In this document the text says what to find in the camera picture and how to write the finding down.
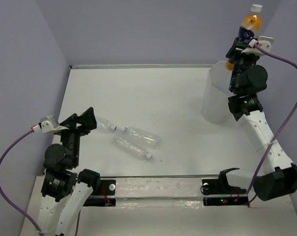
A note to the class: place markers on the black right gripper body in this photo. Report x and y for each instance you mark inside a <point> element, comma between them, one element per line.
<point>241,61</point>

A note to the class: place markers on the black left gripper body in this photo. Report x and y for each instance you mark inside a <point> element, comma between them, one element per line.
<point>72,137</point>

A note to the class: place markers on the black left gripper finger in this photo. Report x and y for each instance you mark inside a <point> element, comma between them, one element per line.
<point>70,123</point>
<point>87,119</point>

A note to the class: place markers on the orange juice bottle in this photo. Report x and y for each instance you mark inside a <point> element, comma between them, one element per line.
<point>249,28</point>

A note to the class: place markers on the clear bottle white cap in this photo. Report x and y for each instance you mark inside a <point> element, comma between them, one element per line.
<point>142,137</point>
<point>132,149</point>

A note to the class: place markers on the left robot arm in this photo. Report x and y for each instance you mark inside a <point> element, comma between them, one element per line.
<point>64,192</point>

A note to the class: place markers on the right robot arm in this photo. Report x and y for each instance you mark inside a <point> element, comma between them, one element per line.
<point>276,174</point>

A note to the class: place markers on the white translucent bin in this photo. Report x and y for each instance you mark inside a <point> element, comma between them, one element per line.
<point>215,100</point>

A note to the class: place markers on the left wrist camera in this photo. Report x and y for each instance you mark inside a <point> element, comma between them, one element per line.
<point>49,124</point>

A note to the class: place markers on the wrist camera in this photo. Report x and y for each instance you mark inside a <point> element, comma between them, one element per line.
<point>263,42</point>
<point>49,124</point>

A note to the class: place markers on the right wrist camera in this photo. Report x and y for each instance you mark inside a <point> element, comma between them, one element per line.
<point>263,42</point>

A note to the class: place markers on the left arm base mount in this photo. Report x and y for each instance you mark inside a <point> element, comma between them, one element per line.
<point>104,196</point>

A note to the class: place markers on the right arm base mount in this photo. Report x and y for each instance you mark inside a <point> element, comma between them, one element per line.
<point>224,194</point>

